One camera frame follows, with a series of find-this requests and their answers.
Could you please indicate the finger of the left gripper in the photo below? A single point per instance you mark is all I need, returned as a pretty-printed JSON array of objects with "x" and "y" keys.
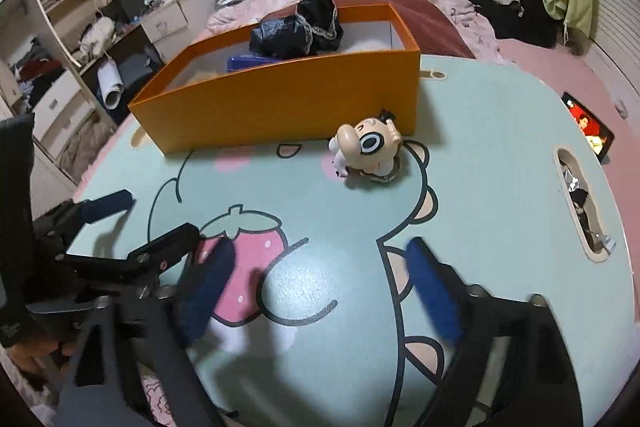
[
  {"x": 149, "y": 260},
  {"x": 60, "y": 225}
]

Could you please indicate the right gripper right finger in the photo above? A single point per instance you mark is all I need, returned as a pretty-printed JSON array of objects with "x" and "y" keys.
[{"x": 509, "y": 366}]

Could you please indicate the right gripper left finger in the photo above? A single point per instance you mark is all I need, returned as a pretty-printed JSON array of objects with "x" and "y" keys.
[{"x": 103, "y": 385}]

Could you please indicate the cartoon figure keychain toy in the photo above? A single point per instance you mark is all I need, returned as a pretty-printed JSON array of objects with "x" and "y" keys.
[{"x": 370, "y": 148}]

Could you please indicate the black lace scrunchie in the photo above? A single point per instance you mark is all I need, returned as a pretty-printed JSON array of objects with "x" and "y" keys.
[{"x": 313, "y": 28}]

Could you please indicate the white fluffy pompom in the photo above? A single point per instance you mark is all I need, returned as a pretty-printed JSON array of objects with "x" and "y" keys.
[{"x": 365, "y": 45}]

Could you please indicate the person's left hand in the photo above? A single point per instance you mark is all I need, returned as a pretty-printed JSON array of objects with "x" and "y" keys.
[{"x": 27, "y": 354}]

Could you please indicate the white paper roll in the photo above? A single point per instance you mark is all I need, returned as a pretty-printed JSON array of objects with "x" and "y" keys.
[{"x": 110, "y": 83}]

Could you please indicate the white drawer cabinet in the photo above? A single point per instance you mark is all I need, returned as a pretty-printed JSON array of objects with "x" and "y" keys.
[{"x": 168, "y": 20}]

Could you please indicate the smartphone with red screen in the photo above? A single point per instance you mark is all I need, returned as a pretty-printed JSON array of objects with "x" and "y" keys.
[{"x": 599, "y": 137}]

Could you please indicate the orange cardboard box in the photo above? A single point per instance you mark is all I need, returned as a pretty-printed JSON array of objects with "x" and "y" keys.
[{"x": 289, "y": 102}]

